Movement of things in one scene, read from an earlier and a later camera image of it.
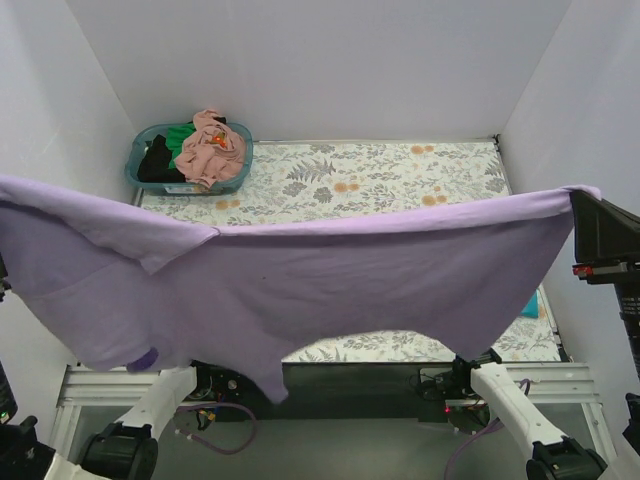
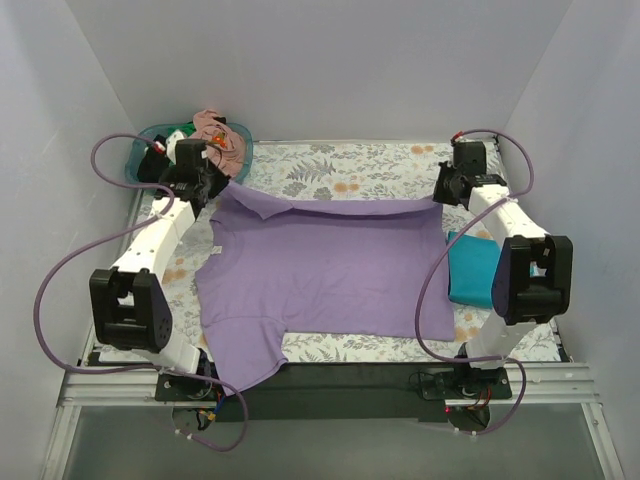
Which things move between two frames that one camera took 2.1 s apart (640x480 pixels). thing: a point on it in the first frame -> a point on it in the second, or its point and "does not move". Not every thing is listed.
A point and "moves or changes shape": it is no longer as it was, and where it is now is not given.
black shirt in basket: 155,165 does not move
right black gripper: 609,268 -> 445,185
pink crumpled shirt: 211,151 does not move
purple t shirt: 92,278 moves or changes shape
